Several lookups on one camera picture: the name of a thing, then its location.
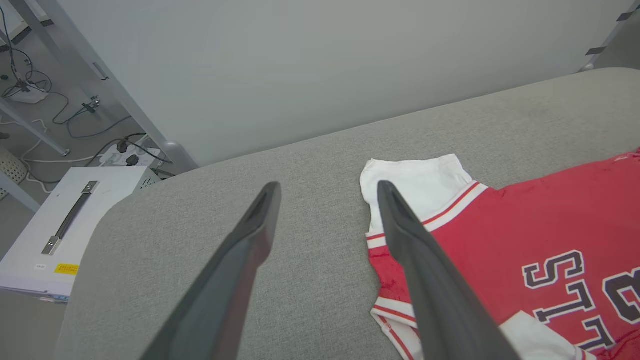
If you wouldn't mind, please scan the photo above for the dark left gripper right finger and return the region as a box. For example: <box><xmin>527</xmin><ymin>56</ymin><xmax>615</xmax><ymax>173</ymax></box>
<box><xmin>377</xmin><ymin>181</ymin><xmax>521</xmax><ymax>360</ymax></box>

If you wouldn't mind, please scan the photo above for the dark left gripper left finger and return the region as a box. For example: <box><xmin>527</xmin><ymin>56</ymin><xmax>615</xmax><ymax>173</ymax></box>
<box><xmin>140</xmin><ymin>181</ymin><xmax>283</xmax><ymax>360</ymax></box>

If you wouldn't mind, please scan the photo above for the red white basketball jersey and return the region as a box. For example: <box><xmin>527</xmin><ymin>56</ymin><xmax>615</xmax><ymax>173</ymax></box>
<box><xmin>360</xmin><ymin>147</ymin><xmax>640</xmax><ymax>360</ymax></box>

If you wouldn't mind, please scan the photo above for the white equipment box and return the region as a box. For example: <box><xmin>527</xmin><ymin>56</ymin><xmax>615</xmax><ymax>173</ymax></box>
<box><xmin>0</xmin><ymin>166</ymin><xmax>162</xmax><ymax>303</ymax></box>

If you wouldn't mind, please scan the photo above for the white power strip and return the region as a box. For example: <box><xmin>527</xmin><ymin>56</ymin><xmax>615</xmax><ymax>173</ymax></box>
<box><xmin>99</xmin><ymin>145</ymin><xmax>162</xmax><ymax>168</ymax></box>

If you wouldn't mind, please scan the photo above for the grey metal table leg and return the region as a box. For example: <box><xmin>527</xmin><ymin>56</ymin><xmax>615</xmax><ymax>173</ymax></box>
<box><xmin>0</xmin><ymin>97</ymin><xmax>71</xmax><ymax>157</ymax></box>
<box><xmin>0</xmin><ymin>170</ymin><xmax>42</xmax><ymax>213</ymax></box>

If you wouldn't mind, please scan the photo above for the white woven basket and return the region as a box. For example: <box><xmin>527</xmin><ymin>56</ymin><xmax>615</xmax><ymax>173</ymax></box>
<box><xmin>0</xmin><ymin>149</ymin><xmax>29</xmax><ymax>187</ymax></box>

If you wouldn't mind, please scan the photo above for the white partition panel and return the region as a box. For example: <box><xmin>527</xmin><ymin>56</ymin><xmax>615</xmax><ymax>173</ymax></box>
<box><xmin>57</xmin><ymin>0</ymin><xmax>636</xmax><ymax>168</ymax></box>

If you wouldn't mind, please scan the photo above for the white power adapter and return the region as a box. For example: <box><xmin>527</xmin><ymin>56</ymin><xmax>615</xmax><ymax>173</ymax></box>
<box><xmin>9</xmin><ymin>85</ymin><xmax>49</xmax><ymax>105</ymax></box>

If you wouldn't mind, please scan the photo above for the grey metal partition post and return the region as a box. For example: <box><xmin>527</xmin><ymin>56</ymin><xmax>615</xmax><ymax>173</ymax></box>
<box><xmin>7</xmin><ymin>0</ymin><xmax>200</xmax><ymax>173</ymax></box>

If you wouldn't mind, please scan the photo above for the black power plug cable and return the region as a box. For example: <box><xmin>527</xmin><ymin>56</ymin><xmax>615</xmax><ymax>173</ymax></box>
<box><xmin>82</xmin><ymin>132</ymin><xmax>173</xmax><ymax>168</ymax></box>
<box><xmin>125</xmin><ymin>154</ymin><xmax>176</xmax><ymax>178</ymax></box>

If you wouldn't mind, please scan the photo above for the black box carry handle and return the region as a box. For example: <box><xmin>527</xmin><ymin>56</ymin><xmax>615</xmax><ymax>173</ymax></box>
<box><xmin>41</xmin><ymin>181</ymin><xmax>100</xmax><ymax>256</ymax></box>

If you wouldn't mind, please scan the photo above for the white cable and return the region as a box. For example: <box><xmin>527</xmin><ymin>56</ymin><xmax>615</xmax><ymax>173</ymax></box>
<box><xmin>20</xmin><ymin>117</ymin><xmax>108</xmax><ymax>193</ymax></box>

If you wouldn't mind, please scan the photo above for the grey taped partition post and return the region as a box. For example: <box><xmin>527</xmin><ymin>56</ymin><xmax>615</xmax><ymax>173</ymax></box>
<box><xmin>580</xmin><ymin>0</ymin><xmax>640</xmax><ymax>73</ymax></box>

